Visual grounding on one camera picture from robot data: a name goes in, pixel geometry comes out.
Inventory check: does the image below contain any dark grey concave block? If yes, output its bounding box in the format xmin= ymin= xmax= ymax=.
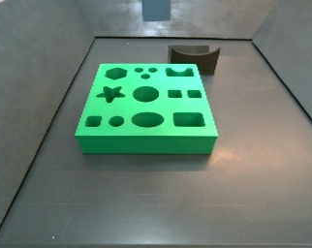
xmin=169 ymin=45 xmax=221 ymax=76

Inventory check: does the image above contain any blue-grey hanging rectangular object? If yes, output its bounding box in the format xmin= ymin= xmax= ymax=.
xmin=142 ymin=0 xmax=172 ymax=21

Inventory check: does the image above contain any green shape sorter block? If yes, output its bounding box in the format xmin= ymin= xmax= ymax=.
xmin=75 ymin=64 xmax=219 ymax=154

